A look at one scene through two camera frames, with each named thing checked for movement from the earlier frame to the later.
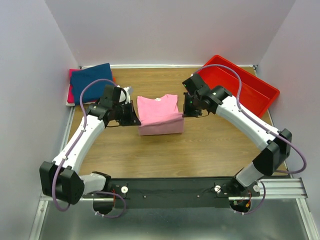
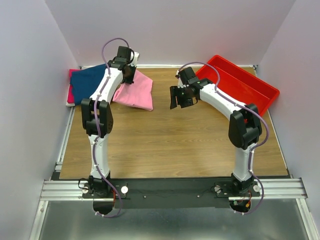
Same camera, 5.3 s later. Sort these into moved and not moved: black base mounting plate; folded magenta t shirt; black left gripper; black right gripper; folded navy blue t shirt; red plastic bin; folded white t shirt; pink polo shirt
Moved: pink polo shirt; black left gripper; black right gripper
Not moved: black base mounting plate; folded magenta t shirt; folded navy blue t shirt; red plastic bin; folded white t shirt
